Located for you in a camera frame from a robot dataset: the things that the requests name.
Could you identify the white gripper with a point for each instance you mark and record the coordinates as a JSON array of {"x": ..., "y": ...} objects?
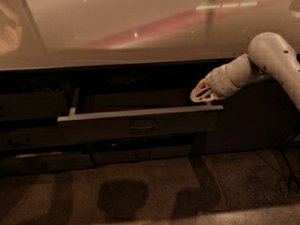
[{"x": 219, "y": 81}]

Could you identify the dark drawer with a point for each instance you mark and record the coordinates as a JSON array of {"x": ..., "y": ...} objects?
[
  {"x": 32, "y": 137},
  {"x": 103, "y": 117},
  {"x": 35, "y": 105},
  {"x": 137, "y": 154},
  {"x": 45, "y": 164}
]

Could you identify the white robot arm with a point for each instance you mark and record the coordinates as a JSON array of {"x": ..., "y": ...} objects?
[{"x": 269, "y": 55}]

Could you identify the dark cabinet door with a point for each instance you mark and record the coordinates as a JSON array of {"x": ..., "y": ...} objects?
[{"x": 258, "y": 116}]

